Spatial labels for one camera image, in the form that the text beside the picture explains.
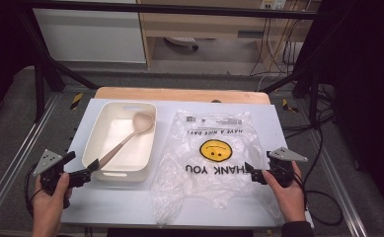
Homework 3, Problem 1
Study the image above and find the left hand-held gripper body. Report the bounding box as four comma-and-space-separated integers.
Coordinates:
33, 148, 65, 196

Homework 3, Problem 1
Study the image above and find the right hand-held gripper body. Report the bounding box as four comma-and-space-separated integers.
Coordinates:
267, 146, 309, 189

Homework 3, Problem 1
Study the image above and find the clear smiley plastic bag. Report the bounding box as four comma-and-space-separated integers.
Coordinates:
151, 109, 284, 226

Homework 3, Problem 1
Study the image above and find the white plastic bin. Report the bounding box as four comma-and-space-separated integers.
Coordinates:
81, 101, 158, 183

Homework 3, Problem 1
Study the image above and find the beige ladle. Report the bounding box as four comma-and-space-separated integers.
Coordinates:
94, 112, 155, 171

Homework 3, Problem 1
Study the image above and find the person's right hand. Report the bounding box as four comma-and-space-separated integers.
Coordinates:
263, 164, 307, 224

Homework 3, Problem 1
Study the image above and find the person's left hand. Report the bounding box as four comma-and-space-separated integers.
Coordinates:
31, 173, 73, 228

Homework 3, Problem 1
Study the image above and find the yellow black tape strip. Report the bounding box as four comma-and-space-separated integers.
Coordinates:
69, 92, 84, 111
281, 98, 299, 114

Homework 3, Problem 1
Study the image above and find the black metal stand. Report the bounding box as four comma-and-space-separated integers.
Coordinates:
262, 58, 336, 124
18, 9, 99, 123

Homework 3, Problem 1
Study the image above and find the wooden board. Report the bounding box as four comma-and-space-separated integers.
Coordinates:
94, 86, 272, 106

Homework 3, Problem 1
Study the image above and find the black curtain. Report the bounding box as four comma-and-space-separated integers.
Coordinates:
319, 0, 384, 225
0, 0, 38, 127

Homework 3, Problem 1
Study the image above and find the white cabinet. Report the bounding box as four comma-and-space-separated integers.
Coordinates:
33, 0, 147, 64

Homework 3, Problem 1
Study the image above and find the grey chair base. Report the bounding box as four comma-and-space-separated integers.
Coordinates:
164, 36, 199, 52

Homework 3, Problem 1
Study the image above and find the wooden desk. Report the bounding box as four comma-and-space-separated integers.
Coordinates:
136, 0, 322, 70

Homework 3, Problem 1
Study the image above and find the white power strip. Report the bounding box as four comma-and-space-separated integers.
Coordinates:
260, 0, 287, 10

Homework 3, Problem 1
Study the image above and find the black metal crossbar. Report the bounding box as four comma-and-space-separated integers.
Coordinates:
21, 0, 329, 21

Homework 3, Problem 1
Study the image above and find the aluminium rail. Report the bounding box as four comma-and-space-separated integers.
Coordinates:
0, 93, 63, 228
306, 129, 369, 237

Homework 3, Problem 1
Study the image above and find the right hand-held gripper cable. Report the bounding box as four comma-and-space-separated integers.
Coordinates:
291, 126, 344, 227

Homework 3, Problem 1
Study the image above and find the hand-held gripper cable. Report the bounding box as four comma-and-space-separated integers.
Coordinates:
24, 162, 44, 216
291, 126, 344, 227

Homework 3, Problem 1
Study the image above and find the left hand-held gripper cable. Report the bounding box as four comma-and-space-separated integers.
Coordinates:
24, 162, 44, 216

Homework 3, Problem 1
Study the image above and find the black floor cable bundle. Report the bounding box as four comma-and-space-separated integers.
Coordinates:
281, 83, 338, 139

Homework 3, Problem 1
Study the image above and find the hanging cable bundle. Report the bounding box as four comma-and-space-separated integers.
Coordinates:
250, 14, 310, 77

